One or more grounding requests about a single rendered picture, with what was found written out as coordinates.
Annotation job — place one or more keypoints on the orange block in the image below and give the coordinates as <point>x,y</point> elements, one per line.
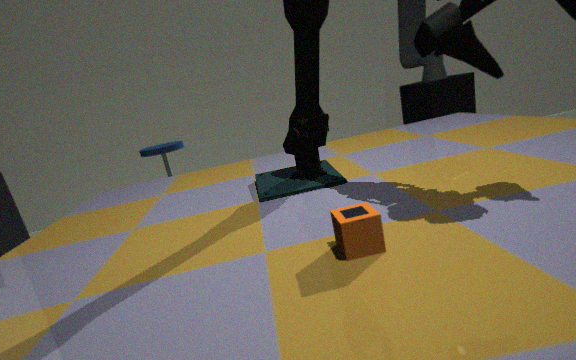
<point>358,231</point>

